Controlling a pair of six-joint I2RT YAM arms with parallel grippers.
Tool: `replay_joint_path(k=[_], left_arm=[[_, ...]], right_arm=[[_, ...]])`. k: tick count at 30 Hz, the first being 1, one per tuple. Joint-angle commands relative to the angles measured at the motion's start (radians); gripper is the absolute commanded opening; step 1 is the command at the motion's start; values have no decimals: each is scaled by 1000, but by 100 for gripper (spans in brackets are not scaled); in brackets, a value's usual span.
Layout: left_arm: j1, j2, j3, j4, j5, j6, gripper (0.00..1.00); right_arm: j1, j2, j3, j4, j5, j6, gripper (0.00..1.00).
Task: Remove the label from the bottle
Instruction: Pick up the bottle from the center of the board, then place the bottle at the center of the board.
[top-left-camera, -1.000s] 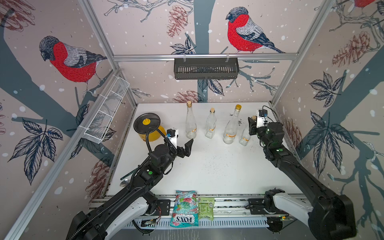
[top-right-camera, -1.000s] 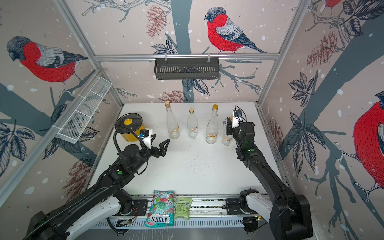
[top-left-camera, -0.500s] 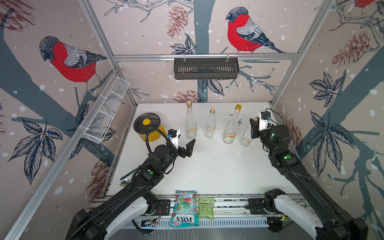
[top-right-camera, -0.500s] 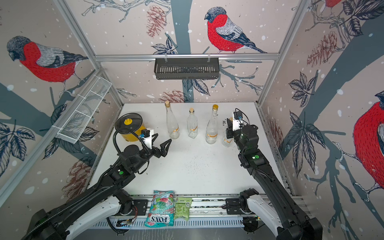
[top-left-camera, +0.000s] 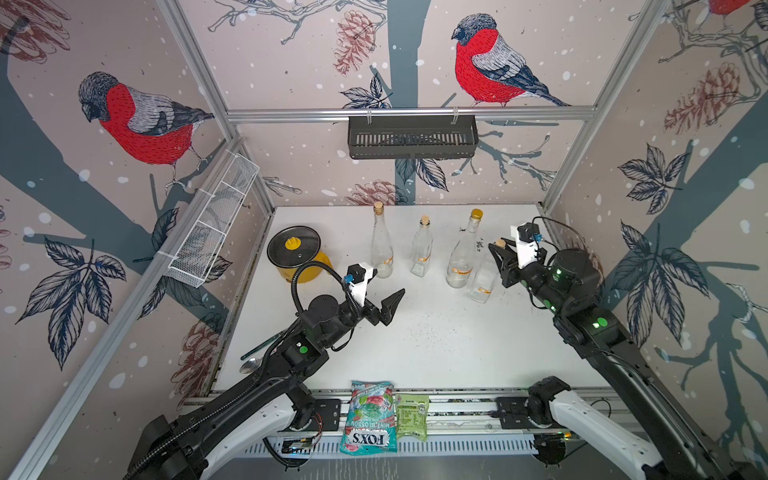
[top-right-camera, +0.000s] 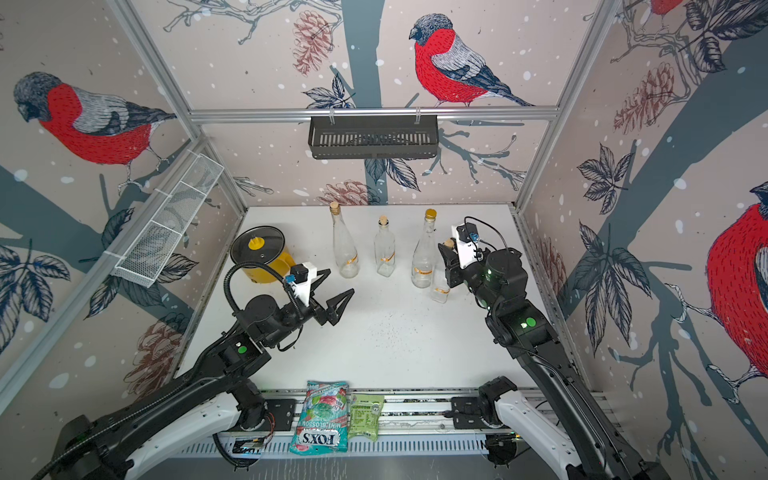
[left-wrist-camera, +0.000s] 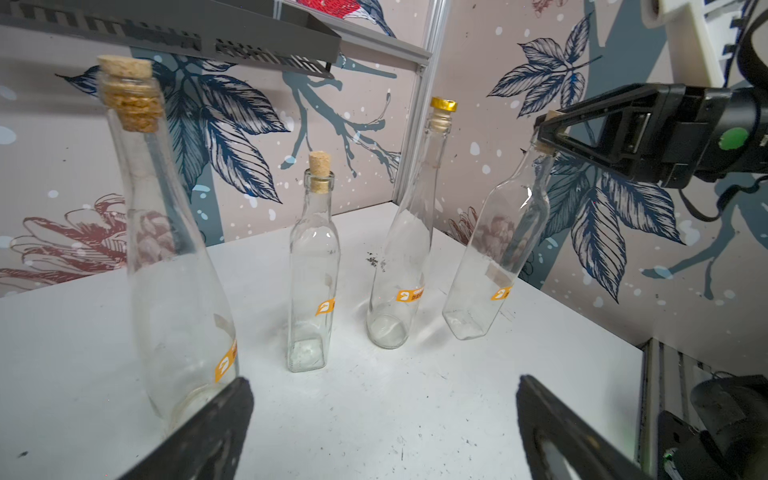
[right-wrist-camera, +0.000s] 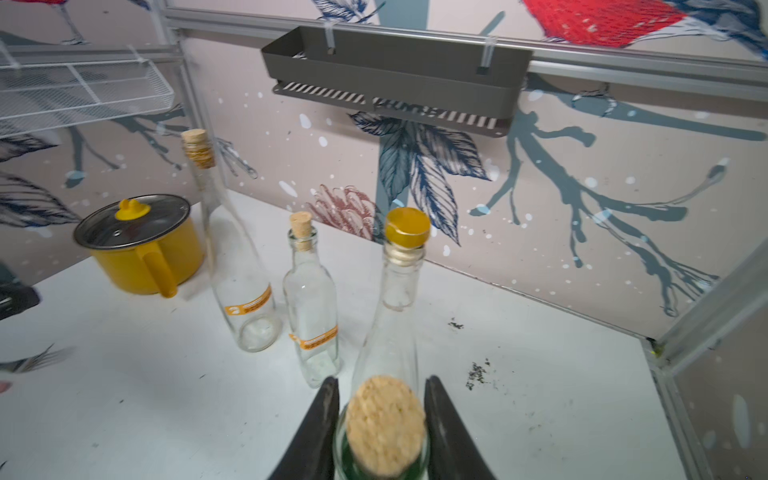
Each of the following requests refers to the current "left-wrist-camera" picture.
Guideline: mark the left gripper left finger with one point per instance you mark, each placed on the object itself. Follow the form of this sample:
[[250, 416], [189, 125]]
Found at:
[[207, 446]]

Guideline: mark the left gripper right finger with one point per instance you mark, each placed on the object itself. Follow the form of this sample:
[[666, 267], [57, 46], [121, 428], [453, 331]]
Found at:
[[558, 444]]

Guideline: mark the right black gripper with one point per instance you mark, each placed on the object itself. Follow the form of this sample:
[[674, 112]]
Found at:
[[723, 131]]

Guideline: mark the round glass bottle cork stopper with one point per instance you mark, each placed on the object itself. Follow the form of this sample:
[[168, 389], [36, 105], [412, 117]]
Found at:
[[182, 322]]

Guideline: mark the square glass bottle with cork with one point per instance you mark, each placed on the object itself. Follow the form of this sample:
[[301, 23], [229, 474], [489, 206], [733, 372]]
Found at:
[[508, 228]]

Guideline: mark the tall glass bottle gold cap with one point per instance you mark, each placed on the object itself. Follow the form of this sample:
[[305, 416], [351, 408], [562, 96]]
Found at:
[[399, 281]]

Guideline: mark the square glass bottle cork stopper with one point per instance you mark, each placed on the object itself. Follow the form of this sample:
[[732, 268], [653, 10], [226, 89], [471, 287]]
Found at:
[[314, 259]]

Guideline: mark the black hanging wire shelf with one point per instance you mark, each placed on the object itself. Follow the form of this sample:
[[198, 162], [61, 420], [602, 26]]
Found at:
[[265, 34]]

